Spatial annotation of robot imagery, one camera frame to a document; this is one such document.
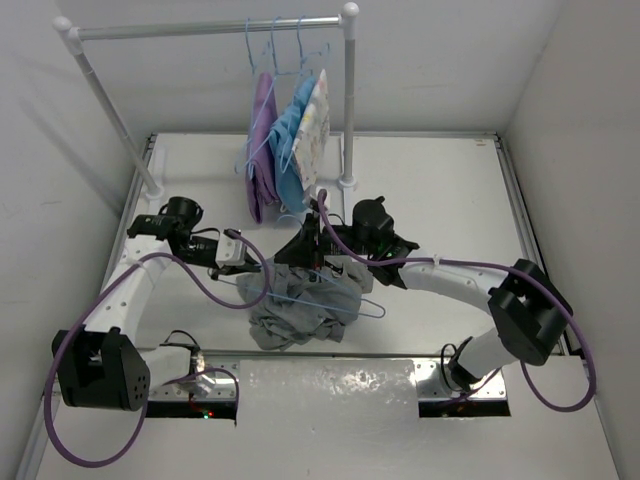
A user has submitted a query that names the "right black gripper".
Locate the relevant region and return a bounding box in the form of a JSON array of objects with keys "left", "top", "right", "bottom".
[{"left": 275, "top": 209, "right": 375, "bottom": 270}]

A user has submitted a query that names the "light blue wire hanger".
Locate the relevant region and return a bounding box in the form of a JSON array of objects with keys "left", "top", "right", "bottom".
[{"left": 217, "top": 214, "right": 387, "bottom": 321}]

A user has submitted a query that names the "grey t shirt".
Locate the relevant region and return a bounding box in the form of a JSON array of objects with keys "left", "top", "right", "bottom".
[{"left": 249, "top": 257, "right": 374, "bottom": 350}]

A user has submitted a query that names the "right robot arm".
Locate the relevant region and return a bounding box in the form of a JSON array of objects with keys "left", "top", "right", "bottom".
[{"left": 274, "top": 197, "right": 572, "bottom": 393}]

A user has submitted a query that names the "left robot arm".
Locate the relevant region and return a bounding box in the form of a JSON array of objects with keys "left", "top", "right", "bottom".
[{"left": 52, "top": 197, "right": 267, "bottom": 411}]

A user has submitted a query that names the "purple t shirt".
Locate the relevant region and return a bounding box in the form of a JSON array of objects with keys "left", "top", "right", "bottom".
[{"left": 245, "top": 72, "right": 279, "bottom": 224}]

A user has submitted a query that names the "light blue hanger with purple shirt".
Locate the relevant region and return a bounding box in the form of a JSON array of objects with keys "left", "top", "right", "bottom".
[{"left": 234, "top": 17, "right": 280, "bottom": 173}]

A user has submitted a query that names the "white patterned t shirt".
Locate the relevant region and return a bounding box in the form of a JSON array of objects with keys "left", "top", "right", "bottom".
[{"left": 292, "top": 69, "right": 330, "bottom": 193}]

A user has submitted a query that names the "light blue t shirt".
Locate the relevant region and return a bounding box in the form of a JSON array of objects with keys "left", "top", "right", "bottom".
[{"left": 268, "top": 76, "right": 316, "bottom": 214}]

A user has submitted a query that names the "light blue hanger with patterned shirt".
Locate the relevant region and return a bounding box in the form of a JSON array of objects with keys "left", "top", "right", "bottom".
[{"left": 296, "top": 15, "right": 331, "bottom": 83}]

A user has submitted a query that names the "white front cover panel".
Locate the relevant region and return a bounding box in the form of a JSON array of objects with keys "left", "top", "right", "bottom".
[{"left": 38, "top": 359, "right": 617, "bottom": 479}]

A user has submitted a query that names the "white garment rack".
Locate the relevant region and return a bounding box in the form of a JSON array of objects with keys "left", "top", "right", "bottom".
[{"left": 52, "top": 2, "right": 359, "bottom": 201}]

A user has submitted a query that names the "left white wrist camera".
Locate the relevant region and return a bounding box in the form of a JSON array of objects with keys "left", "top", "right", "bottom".
[{"left": 215, "top": 234, "right": 246, "bottom": 267}]

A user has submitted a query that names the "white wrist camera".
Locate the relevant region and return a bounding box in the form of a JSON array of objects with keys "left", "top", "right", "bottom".
[
  {"left": 215, "top": 234, "right": 246, "bottom": 267},
  {"left": 306, "top": 185, "right": 331, "bottom": 212}
]

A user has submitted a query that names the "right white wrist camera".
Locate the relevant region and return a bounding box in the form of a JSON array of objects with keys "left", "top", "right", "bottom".
[{"left": 306, "top": 185, "right": 331, "bottom": 212}]

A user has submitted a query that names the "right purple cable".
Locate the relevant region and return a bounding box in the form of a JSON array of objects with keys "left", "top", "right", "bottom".
[{"left": 317, "top": 189, "right": 597, "bottom": 412}]

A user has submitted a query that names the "purple cable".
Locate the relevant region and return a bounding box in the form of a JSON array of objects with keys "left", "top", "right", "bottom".
[
  {"left": 43, "top": 228, "right": 274, "bottom": 468},
  {"left": 317, "top": 189, "right": 597, "bottom": 412}
]

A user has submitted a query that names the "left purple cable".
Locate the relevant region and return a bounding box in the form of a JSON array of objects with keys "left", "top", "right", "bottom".
[{"left": 43, "top": 228, "right": 274, "bottom": 468}]

